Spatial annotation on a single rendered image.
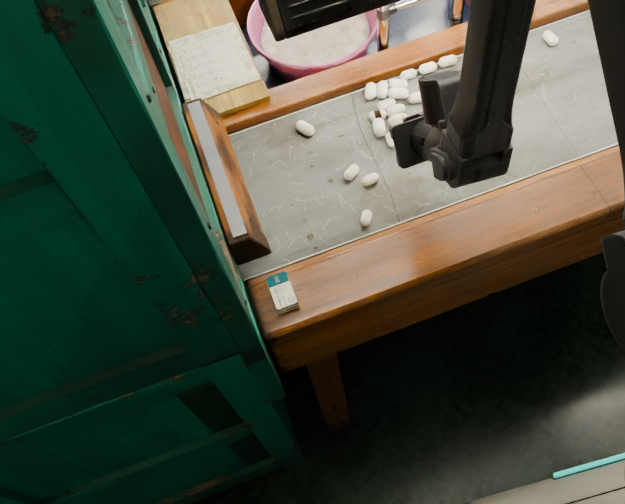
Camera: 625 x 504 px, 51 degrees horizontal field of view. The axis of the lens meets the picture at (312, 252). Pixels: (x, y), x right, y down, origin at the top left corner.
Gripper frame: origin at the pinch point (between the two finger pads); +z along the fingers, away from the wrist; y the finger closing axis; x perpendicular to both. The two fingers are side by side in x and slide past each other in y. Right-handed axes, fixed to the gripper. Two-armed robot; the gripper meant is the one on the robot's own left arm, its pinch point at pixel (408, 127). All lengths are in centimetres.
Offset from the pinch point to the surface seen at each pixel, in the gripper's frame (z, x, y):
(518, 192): -3.7, 15.3, -14.3
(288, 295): -8.2, 16.5, 26.8
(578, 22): 22.2, -2.8, -44.0
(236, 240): -6.9, 5.8, 31.3
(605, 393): 27, 89, -41
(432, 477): 24, 91, 8
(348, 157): 12.9, 4.9, 8.1
